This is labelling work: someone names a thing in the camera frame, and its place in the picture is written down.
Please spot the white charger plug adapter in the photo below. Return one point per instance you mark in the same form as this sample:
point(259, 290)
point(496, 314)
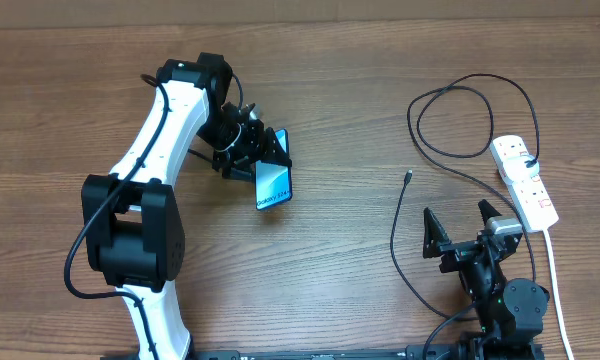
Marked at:
point(519, 168)

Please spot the white power extension strip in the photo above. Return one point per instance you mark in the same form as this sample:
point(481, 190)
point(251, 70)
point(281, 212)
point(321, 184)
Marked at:
point(530, 197)

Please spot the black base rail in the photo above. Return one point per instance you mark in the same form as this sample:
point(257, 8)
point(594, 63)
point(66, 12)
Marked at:
point(411, 352)

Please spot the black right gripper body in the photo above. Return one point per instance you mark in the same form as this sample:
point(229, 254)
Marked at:
point(483, 270)

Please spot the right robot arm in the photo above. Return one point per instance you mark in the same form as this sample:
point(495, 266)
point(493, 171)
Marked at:
point(510, 312)

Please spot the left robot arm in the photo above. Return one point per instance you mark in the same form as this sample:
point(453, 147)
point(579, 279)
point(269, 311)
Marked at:
point(133, 230)

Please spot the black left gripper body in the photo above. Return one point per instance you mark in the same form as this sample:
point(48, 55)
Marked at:
point(231, 141)

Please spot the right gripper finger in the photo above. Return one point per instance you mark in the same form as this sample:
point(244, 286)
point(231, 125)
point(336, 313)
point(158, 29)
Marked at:
point(436, 241)
point(487, 211)

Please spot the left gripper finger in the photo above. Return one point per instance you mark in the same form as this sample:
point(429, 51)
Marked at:
point(241, 172)
point(272, 151)

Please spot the blue screen Galaxy smartphone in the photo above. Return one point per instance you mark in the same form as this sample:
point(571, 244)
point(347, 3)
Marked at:
point(273, 184)

